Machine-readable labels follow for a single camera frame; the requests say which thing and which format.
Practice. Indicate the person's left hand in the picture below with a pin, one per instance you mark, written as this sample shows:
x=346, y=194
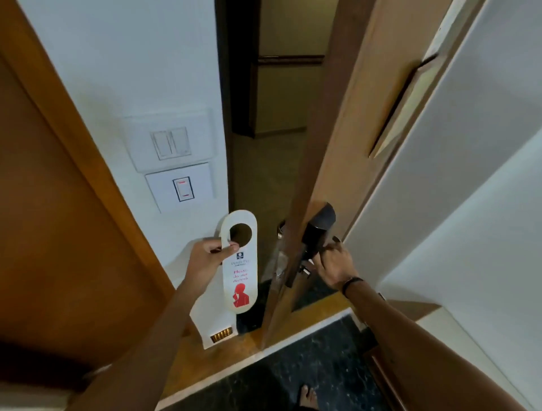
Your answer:
x=203, y=262

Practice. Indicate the person's right hand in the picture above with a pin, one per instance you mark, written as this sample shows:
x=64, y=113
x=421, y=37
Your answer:
x=336, y=264

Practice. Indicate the white door hanger sign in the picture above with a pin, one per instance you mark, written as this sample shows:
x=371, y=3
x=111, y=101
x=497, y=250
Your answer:
x=241, y=288

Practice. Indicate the person's right forearm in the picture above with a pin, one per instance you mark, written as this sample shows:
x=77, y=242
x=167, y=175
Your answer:
x=423, y=360

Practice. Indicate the person's left forearm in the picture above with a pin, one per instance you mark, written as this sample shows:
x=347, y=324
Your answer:
x=144, y=364

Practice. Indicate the person's bare foot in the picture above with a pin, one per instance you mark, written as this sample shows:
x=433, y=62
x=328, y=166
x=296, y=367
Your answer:
x=307, y=400

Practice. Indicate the brown wooden closet door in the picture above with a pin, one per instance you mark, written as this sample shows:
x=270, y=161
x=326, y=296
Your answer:
x=51, y=211

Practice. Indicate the black wristband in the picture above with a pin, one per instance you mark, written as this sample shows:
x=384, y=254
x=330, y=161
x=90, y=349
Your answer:
x=352, y=283

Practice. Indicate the framed yellow floor plan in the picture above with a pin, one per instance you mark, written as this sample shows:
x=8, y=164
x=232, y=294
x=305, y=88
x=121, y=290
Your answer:
x=406, y=110

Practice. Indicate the white single switch plate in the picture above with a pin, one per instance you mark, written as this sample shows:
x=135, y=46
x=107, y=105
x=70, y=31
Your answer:
x=182, y=188

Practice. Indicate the white double switch plate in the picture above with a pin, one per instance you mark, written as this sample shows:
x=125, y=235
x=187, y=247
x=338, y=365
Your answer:
x=169, y=142

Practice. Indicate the dark wooden wall rail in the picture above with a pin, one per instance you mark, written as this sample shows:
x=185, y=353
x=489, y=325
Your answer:
x=292, y=59

